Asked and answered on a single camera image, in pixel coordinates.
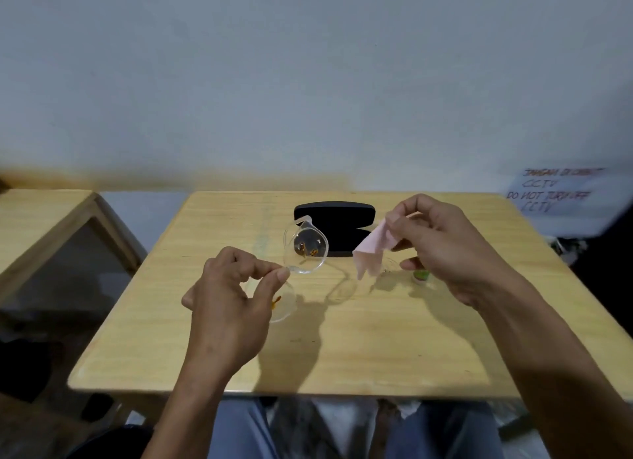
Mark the person's left hand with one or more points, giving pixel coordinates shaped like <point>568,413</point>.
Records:
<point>222,320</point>

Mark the person's right hand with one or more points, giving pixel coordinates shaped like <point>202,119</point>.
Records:
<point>455,251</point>

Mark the person's right thumb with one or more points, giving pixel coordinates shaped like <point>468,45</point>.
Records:
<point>401,229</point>

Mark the person's left thumb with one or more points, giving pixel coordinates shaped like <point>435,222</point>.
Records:
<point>272,290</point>

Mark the pink cleaning cloth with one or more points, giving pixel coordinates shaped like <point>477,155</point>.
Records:
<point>371,248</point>

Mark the clear frame glasses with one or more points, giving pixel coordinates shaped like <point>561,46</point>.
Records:
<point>316,257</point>

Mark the person's right forearm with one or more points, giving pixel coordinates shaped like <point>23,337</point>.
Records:
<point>559,374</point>

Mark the person's left forearm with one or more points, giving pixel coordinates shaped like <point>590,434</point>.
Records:
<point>193,414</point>

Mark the small green cap bottle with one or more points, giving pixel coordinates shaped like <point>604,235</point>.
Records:
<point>421,276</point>

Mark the black glasses case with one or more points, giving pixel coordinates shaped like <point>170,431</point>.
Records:
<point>336,216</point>

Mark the light wooden table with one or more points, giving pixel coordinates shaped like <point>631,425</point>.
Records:
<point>376,350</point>

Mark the person's left leg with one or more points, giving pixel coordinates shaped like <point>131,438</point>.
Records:
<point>237,431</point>

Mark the person's leg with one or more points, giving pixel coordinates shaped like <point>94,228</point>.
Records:
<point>445,431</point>
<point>237,431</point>

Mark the white paper sign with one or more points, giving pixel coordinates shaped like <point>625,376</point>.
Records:
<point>593,211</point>

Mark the person's right leg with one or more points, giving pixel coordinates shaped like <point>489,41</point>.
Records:
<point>445,431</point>

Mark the wooden side table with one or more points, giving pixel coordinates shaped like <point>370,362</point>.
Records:
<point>34,216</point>

